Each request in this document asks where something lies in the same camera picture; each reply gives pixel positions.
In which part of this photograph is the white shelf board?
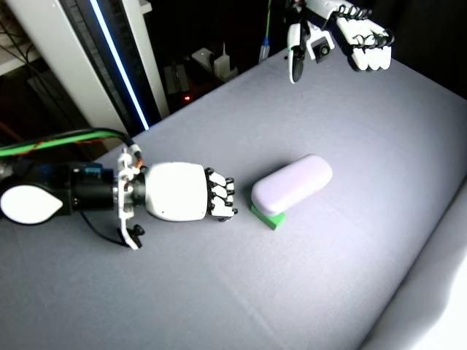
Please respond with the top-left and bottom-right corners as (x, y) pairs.
(0, 45), (41, 76)

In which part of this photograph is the tall white power adapter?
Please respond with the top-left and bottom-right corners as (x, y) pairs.
(213, 42), (239, 83)

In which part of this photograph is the small white power adapter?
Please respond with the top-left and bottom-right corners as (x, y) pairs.
(192, 47), (215, 70)

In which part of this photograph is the green cable with blue plug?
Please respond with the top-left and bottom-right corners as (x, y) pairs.
(258, 0), (274, 65)

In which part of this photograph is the grey table cloth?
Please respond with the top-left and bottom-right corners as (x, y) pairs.
(0, 31), (467, 350)

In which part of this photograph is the lilac glasses case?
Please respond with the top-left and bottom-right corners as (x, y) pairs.
(250, 154), (333, 217)

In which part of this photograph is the black power strip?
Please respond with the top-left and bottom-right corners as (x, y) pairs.
(163, 64), (190, 96)

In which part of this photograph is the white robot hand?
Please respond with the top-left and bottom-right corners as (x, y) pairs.
(144, 162), (239, 223)
(286, 0), (397, 85)

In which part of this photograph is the green rectangular block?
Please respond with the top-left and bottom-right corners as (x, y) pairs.
(250, 204), (287, 231)

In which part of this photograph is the white column with blue light strip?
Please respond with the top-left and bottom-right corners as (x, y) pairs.
(5, 0), (171, 150)

